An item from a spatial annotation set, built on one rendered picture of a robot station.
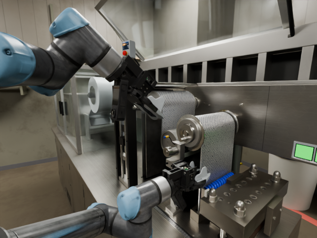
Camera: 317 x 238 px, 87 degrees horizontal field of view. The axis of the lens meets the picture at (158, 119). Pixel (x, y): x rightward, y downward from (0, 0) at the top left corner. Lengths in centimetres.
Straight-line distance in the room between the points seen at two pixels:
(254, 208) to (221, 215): 12
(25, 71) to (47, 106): 344
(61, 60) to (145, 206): 41
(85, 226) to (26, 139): 345
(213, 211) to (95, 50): 60
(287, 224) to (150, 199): 59
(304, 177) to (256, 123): 174
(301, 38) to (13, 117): 382
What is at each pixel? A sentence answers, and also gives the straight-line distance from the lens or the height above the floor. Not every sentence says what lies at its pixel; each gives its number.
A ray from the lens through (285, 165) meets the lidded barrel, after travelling 251.
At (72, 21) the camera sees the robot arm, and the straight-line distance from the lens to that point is 43.
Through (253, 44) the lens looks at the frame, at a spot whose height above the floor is 162.
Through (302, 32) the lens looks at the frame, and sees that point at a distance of 87.
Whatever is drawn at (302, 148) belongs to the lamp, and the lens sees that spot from 86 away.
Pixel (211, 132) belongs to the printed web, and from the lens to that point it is 69.
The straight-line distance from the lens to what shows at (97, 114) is 150.
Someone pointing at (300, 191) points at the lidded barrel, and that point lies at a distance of 266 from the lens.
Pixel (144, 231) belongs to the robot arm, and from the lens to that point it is 57.
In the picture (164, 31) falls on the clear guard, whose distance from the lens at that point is 119.
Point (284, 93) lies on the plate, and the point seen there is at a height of 141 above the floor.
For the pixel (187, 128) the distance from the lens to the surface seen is 66.
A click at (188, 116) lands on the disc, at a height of 132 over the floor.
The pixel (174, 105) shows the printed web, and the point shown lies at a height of 134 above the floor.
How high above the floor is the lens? 143
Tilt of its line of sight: 10 degrees down
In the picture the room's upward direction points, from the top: straight up
